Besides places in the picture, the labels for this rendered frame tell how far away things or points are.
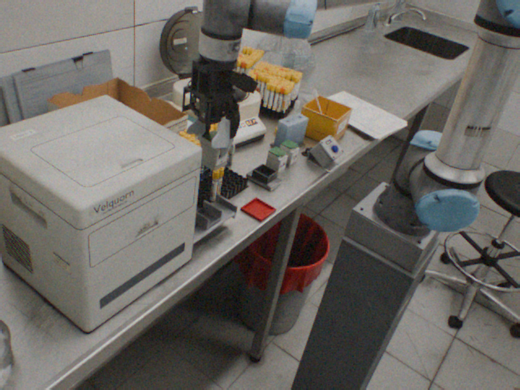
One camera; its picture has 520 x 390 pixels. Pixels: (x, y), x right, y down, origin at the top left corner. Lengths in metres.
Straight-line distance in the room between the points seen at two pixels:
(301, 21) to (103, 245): 0.50
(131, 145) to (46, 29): 0.59
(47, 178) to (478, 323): 2.13
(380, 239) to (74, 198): 0.74
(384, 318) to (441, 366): 0.98
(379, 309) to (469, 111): 0.60
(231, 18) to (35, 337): 0.66
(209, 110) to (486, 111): 0.49
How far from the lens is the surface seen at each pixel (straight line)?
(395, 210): 1.20
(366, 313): 1.37
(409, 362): 2.25
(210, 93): 0.93
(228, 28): 0.88
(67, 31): 1.47
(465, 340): 2.47
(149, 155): 0.89
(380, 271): 1.27
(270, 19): 0.87
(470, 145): 0.99
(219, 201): 1.21
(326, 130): 1.62
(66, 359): 0.96
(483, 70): 0.94
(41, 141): 0.93
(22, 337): 1.00
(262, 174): 1.40
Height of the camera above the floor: 1.65
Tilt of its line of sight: 36 degrees down
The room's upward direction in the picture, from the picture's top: 11 degrees clockwise
